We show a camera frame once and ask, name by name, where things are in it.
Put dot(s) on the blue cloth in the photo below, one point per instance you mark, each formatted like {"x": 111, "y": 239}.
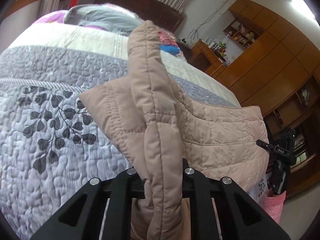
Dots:
{"x": 170, "y": 49}

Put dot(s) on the red patterned cloth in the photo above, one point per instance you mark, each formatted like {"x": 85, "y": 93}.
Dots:
{"x": 167, "y": 38}

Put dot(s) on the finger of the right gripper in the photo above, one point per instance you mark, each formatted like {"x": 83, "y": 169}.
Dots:
{"x": 264, "y": 145}

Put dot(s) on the dark wooden headboard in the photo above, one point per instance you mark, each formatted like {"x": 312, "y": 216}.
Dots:
{"x": 159, "y": 13}

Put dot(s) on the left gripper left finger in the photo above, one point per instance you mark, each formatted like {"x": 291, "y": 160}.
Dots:
{"x": 99, "y": 210}

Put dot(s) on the beige quilted jacket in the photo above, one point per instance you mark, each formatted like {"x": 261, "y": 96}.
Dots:
{"x": 153, "y": 122}

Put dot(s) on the black gloved right hand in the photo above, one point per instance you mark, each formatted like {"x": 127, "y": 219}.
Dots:
{"x": 279, "y": 178}

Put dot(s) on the wooden desk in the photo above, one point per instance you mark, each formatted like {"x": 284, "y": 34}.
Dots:
{"x": 204, "y": 59}

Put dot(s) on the wall shelf with items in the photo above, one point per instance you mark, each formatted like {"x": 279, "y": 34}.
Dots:
{"x": 240, "y": 33}

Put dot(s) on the orange wooden wardrobe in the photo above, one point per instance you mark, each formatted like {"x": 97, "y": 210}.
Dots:
{"x": 279, "y": 73}

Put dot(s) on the grey pillow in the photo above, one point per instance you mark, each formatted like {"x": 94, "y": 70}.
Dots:
{"x": 108, "y": 17}

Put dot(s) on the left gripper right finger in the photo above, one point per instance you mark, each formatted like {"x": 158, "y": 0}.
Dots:
{"x": 221, "y": 209}

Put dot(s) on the pink sleeve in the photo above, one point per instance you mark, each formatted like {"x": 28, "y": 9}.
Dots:
{"x": 273, "y": 204}

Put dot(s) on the grey floral quilted bedspread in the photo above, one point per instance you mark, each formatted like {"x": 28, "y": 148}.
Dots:
{"x": 50, "y": 145}

